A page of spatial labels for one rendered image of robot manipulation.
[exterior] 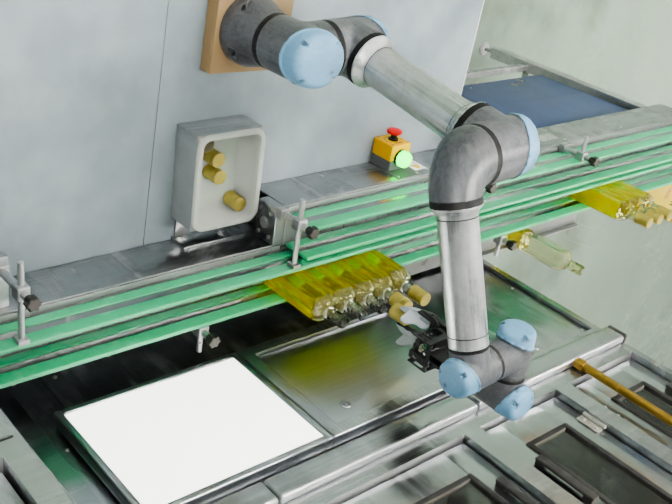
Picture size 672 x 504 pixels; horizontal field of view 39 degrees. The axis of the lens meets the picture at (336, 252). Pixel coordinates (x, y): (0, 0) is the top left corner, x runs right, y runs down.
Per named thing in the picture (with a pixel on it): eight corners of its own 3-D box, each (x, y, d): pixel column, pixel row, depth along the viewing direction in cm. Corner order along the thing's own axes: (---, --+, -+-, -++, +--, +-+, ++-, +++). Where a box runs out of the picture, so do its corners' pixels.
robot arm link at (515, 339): (511, 348, 173) (498, 396, 178) (547, 330, 180) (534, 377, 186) (478, 328, 178) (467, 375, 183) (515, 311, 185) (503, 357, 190)
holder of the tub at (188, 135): (169, 238, 213) (188, 253, 208) (177, 123, 200) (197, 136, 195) (231, 224, 224) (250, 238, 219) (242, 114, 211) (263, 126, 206)
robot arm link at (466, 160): (454, 134, 157) (477, 408, 168) (495, 124, 164) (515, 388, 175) (403, 134, 165) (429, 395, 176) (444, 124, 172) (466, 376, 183)
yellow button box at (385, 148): (368, 161, 246) (388, 171, 241) (373, 134, 242) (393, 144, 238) (387, 157, 250) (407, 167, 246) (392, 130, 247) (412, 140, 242)
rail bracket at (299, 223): (269, 254, 217) (303, 279, 209) (278, 187, 209) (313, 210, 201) (279, 251, 219) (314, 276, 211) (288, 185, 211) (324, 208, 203)
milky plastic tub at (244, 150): (170, 218, 210) (192, 234, 204) (177, 123, 200) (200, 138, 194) (234, 204, 221) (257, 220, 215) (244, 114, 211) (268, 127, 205)
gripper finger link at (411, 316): (388, 303, 202) (417, 329, 197) (407, 295, 206) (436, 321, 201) (384, 314, 204) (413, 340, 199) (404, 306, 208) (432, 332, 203)
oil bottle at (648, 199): (586, 189, 301) (662, 226, 283) (591, 173, 299) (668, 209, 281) (596, 186, 305) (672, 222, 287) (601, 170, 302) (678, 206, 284)
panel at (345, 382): (52, 424, 183) (143, 532, 162) (52, 411, 182) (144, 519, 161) (385, 310, 240) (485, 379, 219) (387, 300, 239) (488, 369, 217)
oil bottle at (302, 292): (260, 282, 220) (318, 326, 206) (262, 261, 217) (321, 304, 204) (279, 276, 223) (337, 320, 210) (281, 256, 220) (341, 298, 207)
